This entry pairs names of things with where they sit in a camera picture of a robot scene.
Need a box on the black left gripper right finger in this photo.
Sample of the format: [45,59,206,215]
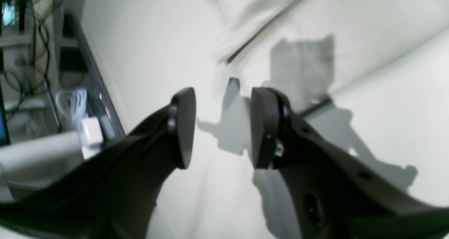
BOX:
[250,87,449,239]

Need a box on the black cable bundle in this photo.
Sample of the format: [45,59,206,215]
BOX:
[0,0,63,134]

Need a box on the white coiled cable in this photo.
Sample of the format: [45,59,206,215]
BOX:
[55,89,88,127]

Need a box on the light grey T-shirt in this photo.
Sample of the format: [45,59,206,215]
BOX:
[208,0,448,112]

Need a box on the white power adapter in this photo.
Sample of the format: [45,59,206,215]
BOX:
[81,117,103,160]

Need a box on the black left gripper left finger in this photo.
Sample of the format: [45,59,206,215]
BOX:
[1,87,196,239]

